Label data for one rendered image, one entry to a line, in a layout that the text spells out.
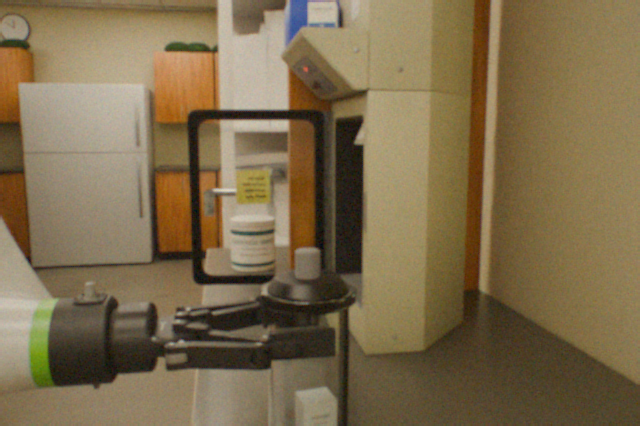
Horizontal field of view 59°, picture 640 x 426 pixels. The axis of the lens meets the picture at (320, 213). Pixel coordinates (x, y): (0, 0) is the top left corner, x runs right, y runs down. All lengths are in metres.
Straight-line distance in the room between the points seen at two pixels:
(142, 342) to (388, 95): 0.59
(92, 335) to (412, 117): 0.63
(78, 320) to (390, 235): 0.57
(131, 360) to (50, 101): 5.48
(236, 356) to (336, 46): 0.57
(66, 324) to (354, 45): 0.62
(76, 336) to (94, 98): 5.38
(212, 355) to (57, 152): 5.50
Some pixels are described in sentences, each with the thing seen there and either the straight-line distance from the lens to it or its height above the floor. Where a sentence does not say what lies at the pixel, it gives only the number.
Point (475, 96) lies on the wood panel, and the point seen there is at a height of 1.43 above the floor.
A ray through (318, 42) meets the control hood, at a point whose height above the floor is 1.49.
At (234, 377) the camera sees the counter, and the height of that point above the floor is 0.94.
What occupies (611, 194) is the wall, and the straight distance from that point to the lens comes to 1.12.
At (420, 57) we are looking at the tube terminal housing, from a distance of 1.01.
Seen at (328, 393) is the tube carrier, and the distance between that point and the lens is 0.64.
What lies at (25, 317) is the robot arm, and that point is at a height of 1.16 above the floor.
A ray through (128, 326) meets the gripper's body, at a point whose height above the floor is 1.14.
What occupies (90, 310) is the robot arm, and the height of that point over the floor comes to 1.16.
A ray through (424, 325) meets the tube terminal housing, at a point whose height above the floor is 0.99.
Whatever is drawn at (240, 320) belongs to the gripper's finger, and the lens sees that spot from 0.68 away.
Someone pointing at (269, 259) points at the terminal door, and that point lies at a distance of 1.30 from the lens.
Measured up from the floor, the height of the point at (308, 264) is 1.20.
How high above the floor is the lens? 1.34
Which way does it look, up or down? 8 degrees down
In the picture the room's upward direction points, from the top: straight up
